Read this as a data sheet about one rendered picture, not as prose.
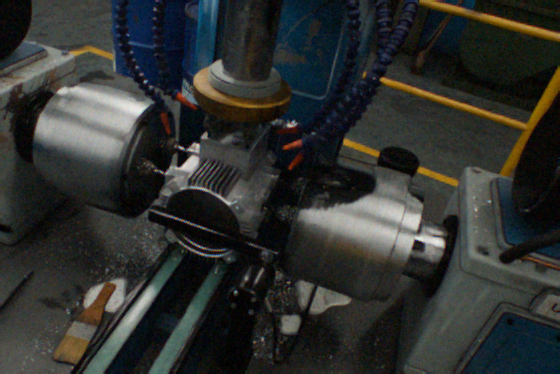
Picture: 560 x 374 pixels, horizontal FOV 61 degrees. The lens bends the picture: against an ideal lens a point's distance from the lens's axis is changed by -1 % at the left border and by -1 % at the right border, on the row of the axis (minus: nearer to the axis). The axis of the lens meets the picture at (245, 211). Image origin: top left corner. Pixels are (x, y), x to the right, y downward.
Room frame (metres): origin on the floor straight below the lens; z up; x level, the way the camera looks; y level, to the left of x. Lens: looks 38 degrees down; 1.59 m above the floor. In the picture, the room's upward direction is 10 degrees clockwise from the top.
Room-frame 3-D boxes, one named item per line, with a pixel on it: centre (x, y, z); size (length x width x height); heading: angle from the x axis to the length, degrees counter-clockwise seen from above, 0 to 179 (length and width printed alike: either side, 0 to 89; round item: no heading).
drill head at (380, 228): (0.71, -0.22, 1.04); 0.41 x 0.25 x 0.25; 76
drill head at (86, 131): (0.85, 0.35, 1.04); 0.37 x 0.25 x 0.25; 76
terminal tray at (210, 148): (0.82, 0.04, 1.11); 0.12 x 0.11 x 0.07; 166
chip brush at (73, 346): (0.58, 0.27, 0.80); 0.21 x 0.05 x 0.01; 174
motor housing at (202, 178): (0.78, 0.05, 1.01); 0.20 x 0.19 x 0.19; 166
